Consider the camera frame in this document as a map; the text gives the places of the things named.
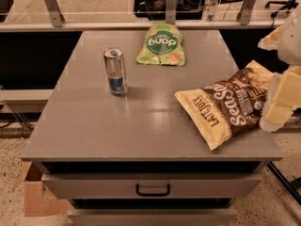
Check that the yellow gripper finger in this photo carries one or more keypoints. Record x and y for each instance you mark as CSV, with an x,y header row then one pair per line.
x,y
283,98
270,42

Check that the redbull can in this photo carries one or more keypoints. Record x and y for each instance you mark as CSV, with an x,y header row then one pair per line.
x,y
115,71

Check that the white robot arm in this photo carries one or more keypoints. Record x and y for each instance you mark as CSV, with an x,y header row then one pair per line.
x,y
289,41

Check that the brown sea salt chip bag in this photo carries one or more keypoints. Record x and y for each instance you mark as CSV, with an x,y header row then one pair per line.
x,y
230,107

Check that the green rice chip bag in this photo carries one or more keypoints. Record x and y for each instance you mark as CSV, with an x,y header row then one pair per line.
x,y
162,46

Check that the black office chair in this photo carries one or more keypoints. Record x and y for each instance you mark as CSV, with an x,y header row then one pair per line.
x,y
285,5

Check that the clear plastic water bottle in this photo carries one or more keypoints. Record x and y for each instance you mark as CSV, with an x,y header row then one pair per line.
x,y
209,10

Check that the seated person in background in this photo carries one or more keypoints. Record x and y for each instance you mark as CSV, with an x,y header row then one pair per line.
x,y
156,9

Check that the lower grey drawer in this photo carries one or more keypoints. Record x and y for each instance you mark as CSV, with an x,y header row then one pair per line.
x,y
152,217

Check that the grey drawer cabinet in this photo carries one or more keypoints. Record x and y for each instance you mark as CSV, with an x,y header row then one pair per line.
x,y
85,129

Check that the cardboard box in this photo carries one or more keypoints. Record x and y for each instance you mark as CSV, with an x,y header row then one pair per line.
x,y
39,201

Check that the upper drawer with black handle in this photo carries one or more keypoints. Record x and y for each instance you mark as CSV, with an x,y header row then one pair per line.
x,y
151,185

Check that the metal railing frame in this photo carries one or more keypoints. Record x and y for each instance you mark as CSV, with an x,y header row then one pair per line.
x,y
102,14

